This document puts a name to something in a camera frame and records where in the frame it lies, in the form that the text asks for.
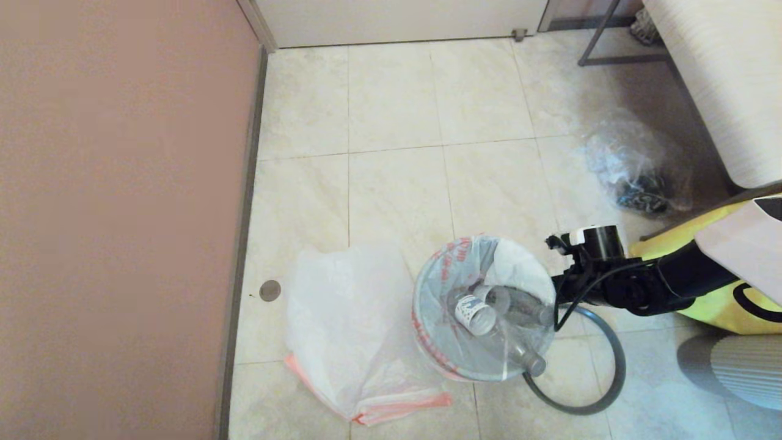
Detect used trash bag red print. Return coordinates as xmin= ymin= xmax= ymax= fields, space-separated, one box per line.
xmin=412 ymin=235 xmax=558 ymax=383

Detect white paper cup blue print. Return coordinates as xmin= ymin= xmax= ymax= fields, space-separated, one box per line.
xmin=454 ymin=295 xmax=497 ymax=337

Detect grey patterned slipper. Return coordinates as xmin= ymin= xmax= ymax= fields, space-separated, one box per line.
xmin=629 ymin=9 xmax=660 ymax=46

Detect grey metal frame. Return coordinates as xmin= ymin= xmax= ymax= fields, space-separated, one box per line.
xmin=577 ymin=0 xmax=673 ymax=68

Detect cream textured table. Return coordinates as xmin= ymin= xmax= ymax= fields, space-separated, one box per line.
xmin=641 ymin=0 xmax=782 ymax=190

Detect white door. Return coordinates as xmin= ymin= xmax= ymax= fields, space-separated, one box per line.
xmin=254 ymin=0 xmax=550 ymax=51

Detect white trash bag pink drawstring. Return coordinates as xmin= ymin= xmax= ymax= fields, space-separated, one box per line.
xmin=284 ymin=244 xmax=453 ymax=427

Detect white ribbed cylinder container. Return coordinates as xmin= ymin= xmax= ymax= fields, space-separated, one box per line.
xmin=676 ymin=335 xmax=782 ymax=411

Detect yellow fabric bag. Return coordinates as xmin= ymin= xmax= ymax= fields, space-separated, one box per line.
xmin=629 ymin=196 xmax=782 ymax=336

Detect clear plastic bag dark contents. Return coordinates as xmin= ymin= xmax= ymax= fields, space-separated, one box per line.
xmin=583 ymin=116 xmax=694 ymax=216

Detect grey bin ring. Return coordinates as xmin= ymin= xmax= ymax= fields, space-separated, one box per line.
xmin=522 ymin=306 xmax=627 ymax=416

